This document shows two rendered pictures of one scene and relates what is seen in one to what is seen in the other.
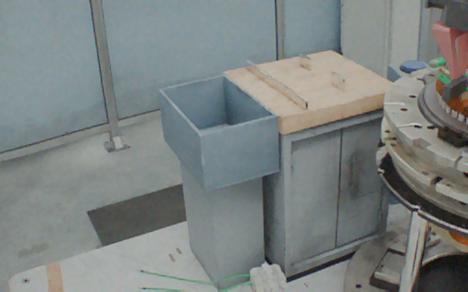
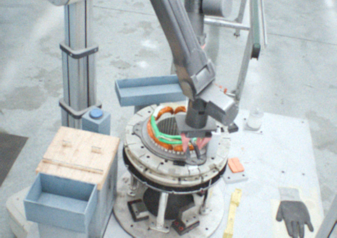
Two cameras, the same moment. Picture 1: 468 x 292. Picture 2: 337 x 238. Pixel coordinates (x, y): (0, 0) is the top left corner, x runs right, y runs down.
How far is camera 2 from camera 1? 84 cm
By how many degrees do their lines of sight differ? 52
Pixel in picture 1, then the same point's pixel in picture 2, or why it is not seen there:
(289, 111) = (97, 178)
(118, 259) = not seen: outside the picture
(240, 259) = not seen: outside the picture
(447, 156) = (185, 172)
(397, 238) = (122, 194)
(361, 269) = (125, 217)
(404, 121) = (155, 163)
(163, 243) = not seen: outside the picture
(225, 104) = (41, 184)
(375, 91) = (112, 145)
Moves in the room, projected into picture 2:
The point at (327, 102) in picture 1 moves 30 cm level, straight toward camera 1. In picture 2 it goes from (104, 164) to (181, 228)
